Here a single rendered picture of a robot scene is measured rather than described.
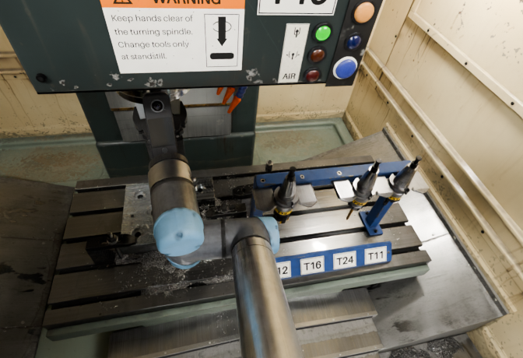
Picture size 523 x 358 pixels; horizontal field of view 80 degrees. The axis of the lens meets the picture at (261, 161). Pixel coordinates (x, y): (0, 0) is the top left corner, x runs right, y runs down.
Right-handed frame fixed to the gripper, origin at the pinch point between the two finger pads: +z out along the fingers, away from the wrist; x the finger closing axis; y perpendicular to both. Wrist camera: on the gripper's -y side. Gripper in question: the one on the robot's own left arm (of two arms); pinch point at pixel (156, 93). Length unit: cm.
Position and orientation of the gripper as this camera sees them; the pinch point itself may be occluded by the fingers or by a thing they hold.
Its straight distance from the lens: 72.6
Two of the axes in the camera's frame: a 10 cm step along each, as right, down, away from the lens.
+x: 9.5, -1.7, 2.6
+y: -1.0, 6.2, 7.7
